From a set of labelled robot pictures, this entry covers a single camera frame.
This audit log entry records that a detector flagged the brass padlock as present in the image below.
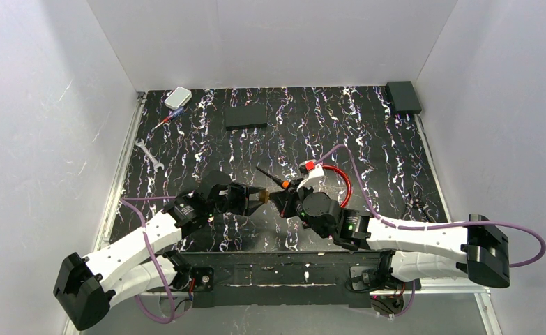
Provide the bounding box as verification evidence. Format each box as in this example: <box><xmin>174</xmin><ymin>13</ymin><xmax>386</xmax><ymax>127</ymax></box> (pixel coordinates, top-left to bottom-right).
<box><xmin>258</xmin><ymin>190</ymin><xmax>270</xmax><ymax>204</ymax></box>

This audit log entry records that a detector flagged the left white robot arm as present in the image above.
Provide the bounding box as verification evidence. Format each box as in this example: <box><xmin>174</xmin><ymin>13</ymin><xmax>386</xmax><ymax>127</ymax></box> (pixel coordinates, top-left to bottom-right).
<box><xmin>53</xmin><ymin>171</ymin><xmax>268</xmax><ymax>331</ymax></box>

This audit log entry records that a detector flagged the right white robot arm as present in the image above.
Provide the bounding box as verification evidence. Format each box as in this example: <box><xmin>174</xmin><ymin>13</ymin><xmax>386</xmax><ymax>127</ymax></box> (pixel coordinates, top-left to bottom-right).
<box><xmin>269</xmin><ymin>188</ymin><xmax>510</xmax><ymax>288</ymax></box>

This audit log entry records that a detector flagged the silver wrench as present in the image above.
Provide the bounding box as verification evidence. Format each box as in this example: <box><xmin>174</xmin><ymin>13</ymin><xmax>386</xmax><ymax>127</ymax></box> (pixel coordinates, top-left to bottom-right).
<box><xmin>135</xmin><ymin>140</ymin><xmax>165</xmax><ymax>172</ymax></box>

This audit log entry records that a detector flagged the black flat box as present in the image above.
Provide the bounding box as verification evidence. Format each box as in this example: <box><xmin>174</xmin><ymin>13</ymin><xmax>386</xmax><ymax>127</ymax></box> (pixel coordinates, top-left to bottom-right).
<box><xmin>224</xmin><ymin>105</ymin><xmax>268</xmax><ymax>131</ymax></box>

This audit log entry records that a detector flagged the small red blue screwdriver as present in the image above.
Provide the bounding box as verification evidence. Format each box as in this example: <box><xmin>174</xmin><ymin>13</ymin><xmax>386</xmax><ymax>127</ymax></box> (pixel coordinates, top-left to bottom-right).
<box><xmin>151</xmin><ymin>107</ymin><xmax>185</xmax><ymax>131</ymax></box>

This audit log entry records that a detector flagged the white rectangular box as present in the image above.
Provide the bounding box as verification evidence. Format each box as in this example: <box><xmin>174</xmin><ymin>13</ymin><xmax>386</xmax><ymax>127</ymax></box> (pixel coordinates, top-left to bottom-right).
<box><xmin>164</xmin><ymin>87</ymin><xmax>192</xmax><ymax>110</ymax></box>

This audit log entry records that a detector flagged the black corner box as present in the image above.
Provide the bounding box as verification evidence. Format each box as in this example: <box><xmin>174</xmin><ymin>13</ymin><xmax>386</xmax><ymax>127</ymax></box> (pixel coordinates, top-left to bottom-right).
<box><xmin>386</xmin><ymin>81</ymin><xmax>423</xmax><ymax>115</ymax></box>

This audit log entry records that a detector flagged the orange handled screwdriver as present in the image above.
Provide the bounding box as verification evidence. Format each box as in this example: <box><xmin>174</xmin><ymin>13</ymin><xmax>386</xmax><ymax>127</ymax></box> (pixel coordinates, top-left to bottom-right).
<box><xmin>256</xmin><ymin>166</ymin><xmax>291</xmax><ymax>189</ymax></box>

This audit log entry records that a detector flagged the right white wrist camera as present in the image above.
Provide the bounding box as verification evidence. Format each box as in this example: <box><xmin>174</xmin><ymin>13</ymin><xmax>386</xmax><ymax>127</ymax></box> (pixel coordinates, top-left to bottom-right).
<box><xmin>297</xmin><ymin>160</ymin><xmax>324</xmax><ymax>189</ymax></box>

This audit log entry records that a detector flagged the red cable lock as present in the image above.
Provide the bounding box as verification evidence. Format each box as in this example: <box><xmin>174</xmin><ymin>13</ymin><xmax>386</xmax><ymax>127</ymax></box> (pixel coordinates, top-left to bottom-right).
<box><xmin>321</xmin><ymin>165</ymin><xmax>353</xmax><ymax>209</ymax></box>

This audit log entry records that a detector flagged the black base frame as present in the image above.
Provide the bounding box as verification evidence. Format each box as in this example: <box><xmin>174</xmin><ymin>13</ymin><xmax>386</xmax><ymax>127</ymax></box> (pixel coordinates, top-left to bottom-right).
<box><xmin>71</xmin><ymin>249</ymin><xmax>491</xmax><ymax>310</ymax></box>

